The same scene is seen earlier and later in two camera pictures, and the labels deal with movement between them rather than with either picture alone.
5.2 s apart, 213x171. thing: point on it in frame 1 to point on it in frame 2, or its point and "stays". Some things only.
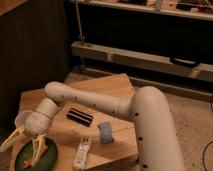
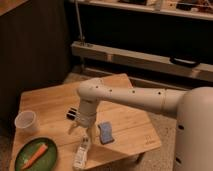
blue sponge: (106, 132) stays
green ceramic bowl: (45, 162) stays
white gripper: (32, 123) to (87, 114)
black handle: (185, 62) stays
